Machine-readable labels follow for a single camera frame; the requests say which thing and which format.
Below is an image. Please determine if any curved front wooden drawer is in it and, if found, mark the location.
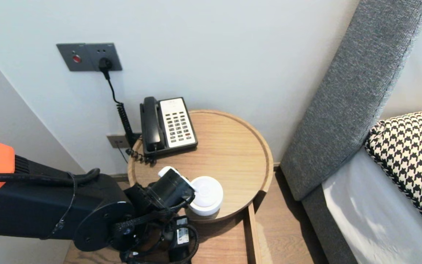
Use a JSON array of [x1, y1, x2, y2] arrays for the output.
[[189, 202, 264, 264]]

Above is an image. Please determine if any white round puck device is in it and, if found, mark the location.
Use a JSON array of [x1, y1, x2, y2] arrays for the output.
[[188, 176, 224, 216]]

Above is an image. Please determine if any round wooden bedside table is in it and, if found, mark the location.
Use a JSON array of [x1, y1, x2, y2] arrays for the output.
[[128, 109, 274, 223]]

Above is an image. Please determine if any black telephone base white keypad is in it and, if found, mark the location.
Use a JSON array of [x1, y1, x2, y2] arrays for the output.
[[140, 97, 199, 156]]

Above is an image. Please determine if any black telephone handset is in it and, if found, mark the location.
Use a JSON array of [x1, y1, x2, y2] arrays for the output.
[[143, 97, 166, 153]]

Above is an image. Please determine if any grey fabric bed base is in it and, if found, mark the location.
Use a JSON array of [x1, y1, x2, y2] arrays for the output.
[[301, 185, 354, 264]]

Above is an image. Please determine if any black power plug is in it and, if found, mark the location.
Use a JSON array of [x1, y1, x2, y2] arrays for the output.
[[98, 58, 114, 80]]

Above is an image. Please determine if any white bed sheet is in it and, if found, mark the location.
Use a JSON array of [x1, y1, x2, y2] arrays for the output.
[[322, 147, 422, 264]]

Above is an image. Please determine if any grey fabric headboard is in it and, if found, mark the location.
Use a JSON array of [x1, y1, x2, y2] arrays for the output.
[[280, 0, 422, 202]]

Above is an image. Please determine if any black white houndstooth pillow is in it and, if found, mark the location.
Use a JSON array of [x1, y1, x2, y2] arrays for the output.
[[365, 108, 422, 250]]

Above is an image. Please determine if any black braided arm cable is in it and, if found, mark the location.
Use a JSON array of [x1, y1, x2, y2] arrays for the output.
[[114, 200, 194, 236]]

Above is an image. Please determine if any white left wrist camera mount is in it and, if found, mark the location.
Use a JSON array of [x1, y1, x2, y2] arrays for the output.
[[159, 166, 197, 194]]

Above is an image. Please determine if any black coiled telephone cord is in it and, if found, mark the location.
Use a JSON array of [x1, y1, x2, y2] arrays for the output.
[[126, 146, 157, 165]]

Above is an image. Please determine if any thin black telephone wire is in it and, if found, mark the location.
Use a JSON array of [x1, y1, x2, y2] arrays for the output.
[[117, 142, 129, 165]]

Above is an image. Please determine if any beige low wall plate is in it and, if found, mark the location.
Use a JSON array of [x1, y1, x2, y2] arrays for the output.
[[107, 135, 132, 149]]

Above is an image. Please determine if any black coiled power cable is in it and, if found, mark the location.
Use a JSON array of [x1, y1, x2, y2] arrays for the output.
[[105, 71, 141, 147]]

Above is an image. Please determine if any black smooth arm cable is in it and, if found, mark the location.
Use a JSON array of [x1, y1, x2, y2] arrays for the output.
[[0, 168, 200, 264]]

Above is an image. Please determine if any dark grey wall socket panel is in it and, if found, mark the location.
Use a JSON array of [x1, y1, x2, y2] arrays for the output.
[[56, 43, 123, 72]]

